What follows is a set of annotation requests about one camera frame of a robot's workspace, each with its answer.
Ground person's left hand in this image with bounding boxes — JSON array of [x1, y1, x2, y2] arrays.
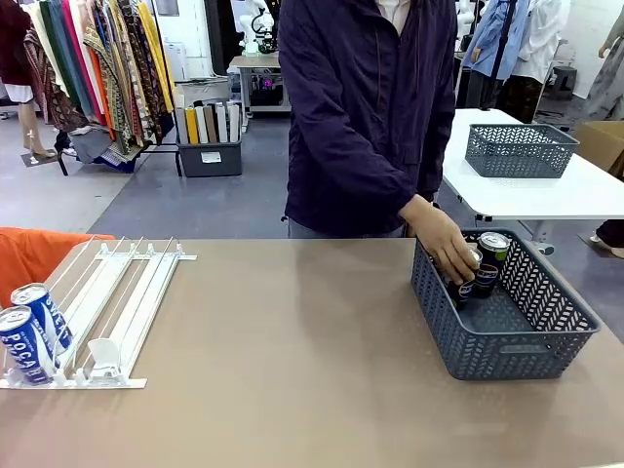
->
[[399, 194, 484, 287]]

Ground black Pepsi can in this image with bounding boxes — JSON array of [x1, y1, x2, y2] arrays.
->
[[441, 246, 484, 311], [470, 232, 512, 299]]

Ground grey plastic woven basket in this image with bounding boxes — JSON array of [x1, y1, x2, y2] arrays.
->
[[464, 123, 581, 179], [409, 227, 604, 381]]

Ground blue Pocari Sweat can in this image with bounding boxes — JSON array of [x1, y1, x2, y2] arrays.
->
[[0, 305, 56, 386], [10, 283, 75, 357]]

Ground person's left forearm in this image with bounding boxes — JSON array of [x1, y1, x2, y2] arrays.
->
[[335, 140, 433, 230]]

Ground white can dispenser rack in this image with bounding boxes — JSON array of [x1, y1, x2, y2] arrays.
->
[[0, 236, 199, 390]]

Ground white side table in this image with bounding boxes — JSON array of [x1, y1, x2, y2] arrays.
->
[[441, 107, 624, 257]]

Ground dark trousers on mannequin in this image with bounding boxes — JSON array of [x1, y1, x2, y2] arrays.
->
[[465, 70, 503, 111]]

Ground person in navy jacket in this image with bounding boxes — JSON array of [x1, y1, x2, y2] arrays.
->
[[277, 0, 459, 240]]

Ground dark skirt on mannequin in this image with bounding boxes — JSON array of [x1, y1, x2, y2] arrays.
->
[[496, 75, 545, 126]]

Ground cardboard box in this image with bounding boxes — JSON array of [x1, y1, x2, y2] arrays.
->
[[574, 119, 624, 179]]

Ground black stool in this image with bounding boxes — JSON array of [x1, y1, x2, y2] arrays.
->
[[553, 65, 579, 101]]

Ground black stand pole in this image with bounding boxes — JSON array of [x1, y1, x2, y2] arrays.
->
[[487, 0, 518, 84]]

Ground white shirt on mannequin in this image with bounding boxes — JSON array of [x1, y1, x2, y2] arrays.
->
[[511, 0, 571, 84]]

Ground mannequin in grey dress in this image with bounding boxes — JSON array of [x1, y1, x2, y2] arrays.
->
[[582, 14, 624, 123]]

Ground grey storage bin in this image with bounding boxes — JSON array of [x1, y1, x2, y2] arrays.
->
[[175, 140, 244, 178]]

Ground grey robot workbench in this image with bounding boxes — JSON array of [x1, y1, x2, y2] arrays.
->
[[227, 53, 293, 133]]

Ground brown sample board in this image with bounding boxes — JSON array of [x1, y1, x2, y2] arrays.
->
[[203, 104, 218, 144]]

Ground black clothes rack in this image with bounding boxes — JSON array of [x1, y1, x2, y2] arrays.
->
[[53, 0, 184, 177]]

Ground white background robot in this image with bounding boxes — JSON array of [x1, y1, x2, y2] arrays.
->
[[238, 0, 282, 55]]

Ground white air purifier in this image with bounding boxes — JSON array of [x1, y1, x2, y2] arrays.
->
[[163, 41, 189, 83]]

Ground yellow hanging garment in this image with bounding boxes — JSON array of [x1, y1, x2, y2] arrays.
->
[[136, 2, 176, 113]]

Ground dark patterned hanging garment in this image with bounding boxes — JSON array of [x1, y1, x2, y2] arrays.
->
[[116, 0, 165, 145]]

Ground grey cloth pile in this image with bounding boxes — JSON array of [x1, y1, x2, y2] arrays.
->
[[70, 126, 118, 165]]

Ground orange hanging garment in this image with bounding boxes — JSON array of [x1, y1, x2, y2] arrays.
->
[[87, 48, 117, 142]]

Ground orange cloth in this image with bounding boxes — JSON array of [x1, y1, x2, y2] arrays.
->
[[0, 226, 116, 308]]

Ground pink hanging garment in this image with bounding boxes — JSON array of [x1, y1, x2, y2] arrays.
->
[[60, 0, 98, 118]]

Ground brown paisley garment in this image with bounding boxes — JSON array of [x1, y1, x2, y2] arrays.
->
[[23, 28, 89, 133]]

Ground mannequin legs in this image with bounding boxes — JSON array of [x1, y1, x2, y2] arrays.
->
[[19, 97, 58, 160]]

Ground green hanging garment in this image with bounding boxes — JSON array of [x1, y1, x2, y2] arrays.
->
[[38, 0, 74, 98]]

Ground cream hanging garment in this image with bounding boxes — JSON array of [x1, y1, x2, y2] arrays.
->
[[21, 2, 64, 94]]

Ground maroon garment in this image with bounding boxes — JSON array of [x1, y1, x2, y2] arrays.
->
[[0, 0, 33, 87]]

